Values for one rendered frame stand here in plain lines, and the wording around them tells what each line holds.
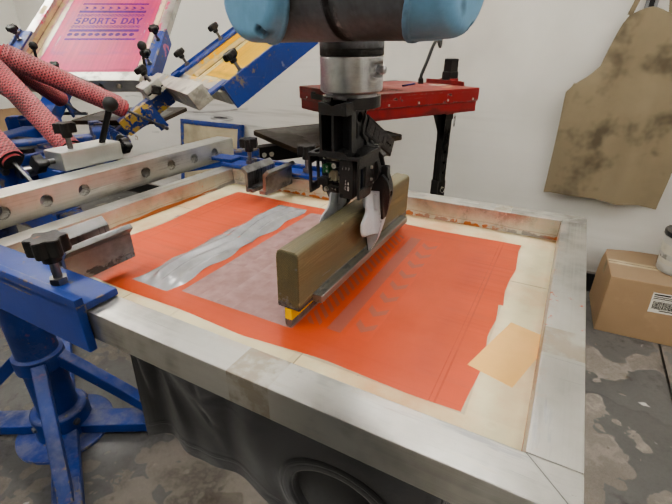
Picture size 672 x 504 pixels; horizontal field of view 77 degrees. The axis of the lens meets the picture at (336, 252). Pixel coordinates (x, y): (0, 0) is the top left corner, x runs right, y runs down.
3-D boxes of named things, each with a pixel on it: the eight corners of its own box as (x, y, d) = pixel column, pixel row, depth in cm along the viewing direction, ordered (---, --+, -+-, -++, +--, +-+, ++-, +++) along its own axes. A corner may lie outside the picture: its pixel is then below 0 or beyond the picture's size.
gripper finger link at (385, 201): (360, 219, 59) (351, 158, 56) (365, 215, 61) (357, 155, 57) (391, 220, 57) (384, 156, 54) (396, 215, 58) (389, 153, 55)
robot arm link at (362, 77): (338, 53, 54) (398, 54, 50) (338, 92, 56) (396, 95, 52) (307, 57, 48) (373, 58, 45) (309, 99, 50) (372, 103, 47)
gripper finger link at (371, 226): (353, 263, 58) (343, 199, 54) (371, 246, 62) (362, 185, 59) (374, 265, 56) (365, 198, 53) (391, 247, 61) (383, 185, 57)
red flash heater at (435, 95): (409, 102, 209) (411, 76, 204) (482, 114, 174) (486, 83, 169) (299, 111, 180) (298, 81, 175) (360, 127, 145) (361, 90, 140)
